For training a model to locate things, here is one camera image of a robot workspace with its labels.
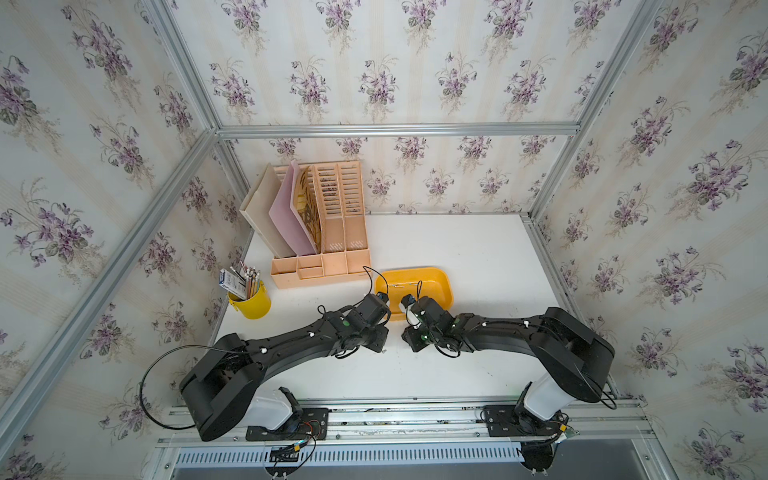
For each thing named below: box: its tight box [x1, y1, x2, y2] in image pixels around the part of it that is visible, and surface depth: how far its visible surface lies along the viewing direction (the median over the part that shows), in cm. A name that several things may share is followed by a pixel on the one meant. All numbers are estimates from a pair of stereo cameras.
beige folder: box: [239, 163, 281, 258], surface depth 87 cm
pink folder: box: [268, 160, 319, 257], surface depth 90 cm
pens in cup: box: [219, 266, 260, 300], surface depth 85 cm
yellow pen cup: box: [228, 280, 272, 320], surface depth 90 cm
